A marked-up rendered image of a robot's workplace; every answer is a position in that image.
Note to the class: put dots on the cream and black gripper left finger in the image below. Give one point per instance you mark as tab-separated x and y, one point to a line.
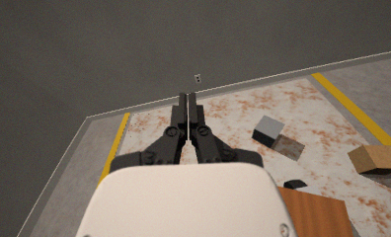
167	149

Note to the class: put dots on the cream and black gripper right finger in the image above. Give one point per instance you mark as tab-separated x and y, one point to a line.
210	149

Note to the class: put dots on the grey cube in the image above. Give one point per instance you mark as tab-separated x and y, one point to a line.
267	130

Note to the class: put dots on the tan cardboard box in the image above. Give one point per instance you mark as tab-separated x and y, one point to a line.
372	159

